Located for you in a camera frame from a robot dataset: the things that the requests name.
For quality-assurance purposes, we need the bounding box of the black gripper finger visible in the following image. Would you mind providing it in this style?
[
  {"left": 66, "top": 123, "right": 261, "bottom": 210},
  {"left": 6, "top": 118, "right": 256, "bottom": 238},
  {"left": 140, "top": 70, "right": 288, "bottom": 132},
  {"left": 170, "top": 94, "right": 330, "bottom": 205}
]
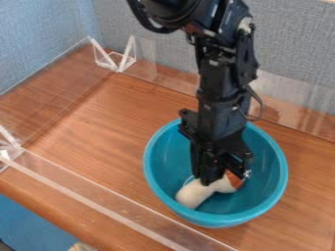
[
  {"left": 190, "top": 144, "right": 228, "bottom": 186},
  {"left": 225, "top": 170, "right": 250, "bottom": 189}
]

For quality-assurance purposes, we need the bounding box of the clear acrylic front barrier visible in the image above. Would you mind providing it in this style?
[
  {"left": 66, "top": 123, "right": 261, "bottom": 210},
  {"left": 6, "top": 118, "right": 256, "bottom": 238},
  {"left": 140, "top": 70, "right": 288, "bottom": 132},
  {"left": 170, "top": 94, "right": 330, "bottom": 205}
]
[{"left": 0, "top": 126, "right": 237, "bottom": 251}]

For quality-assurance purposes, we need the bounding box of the clear acrylic barrier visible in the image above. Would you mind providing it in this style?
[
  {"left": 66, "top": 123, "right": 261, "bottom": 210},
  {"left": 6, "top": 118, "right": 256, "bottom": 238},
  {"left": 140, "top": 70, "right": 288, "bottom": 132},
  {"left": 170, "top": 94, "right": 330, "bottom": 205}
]
[
  {"left": 0, "top": 36, "right": 112, "bottom": 147},
  {"left": 89, "top": 35, "right": 335, "bottom": 142},
  {"left": 0, "top": 126, "right": 237, "bottom": 251}
]

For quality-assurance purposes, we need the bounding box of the clear acrylic back barrier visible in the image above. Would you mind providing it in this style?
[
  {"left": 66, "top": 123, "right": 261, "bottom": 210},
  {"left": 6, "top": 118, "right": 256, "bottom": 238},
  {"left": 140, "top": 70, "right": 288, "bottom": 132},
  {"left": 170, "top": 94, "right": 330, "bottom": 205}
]
[{"left": 89, "top": 35, "right": 335, "bottom": 142}]

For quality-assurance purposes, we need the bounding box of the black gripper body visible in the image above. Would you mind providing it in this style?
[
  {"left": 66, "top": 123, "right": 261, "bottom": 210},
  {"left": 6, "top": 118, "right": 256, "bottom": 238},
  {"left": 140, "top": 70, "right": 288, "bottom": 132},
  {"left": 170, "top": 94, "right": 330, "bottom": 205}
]
[{"left": 178, "top": 90, "right": 252, "bottom": 176}]

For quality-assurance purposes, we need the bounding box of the clear acrylic left barrier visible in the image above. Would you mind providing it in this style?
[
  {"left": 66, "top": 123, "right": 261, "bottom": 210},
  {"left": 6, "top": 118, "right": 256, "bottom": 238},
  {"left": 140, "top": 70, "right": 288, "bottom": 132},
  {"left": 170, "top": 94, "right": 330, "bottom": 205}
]
[{"left": 0, "top": 36, "right": 112, "bottom": 147}]

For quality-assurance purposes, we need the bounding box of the black cable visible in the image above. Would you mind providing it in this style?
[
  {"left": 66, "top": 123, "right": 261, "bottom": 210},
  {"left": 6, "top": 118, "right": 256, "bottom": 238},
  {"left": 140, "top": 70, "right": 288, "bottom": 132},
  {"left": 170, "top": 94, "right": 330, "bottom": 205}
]
[{"left": 242, "top": 85, "right": 265, "bottom": 123}]

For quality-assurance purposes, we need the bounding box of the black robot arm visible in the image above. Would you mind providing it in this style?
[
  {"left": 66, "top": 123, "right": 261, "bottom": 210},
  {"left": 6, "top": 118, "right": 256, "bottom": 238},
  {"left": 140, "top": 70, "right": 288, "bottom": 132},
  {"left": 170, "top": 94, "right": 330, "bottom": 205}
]
[{"left": 125, "top": 0, "right": 258, "bottom": 185}]

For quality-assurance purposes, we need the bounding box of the blue plastic bowl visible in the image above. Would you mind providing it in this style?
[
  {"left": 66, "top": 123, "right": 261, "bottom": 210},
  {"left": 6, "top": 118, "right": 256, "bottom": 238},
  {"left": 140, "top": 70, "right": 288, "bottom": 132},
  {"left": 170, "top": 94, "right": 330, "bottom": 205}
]
[{"left": 142, "top": 120, "right": 289, "bottom": 228}]

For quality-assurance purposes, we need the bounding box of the white brown toy mushroom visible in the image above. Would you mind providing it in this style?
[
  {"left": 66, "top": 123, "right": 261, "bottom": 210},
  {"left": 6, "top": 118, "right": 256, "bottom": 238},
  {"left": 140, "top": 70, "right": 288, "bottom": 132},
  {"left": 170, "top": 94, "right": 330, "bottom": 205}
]
[{"left": 174, "top": 173, "right": 242, "bottom": 209}]

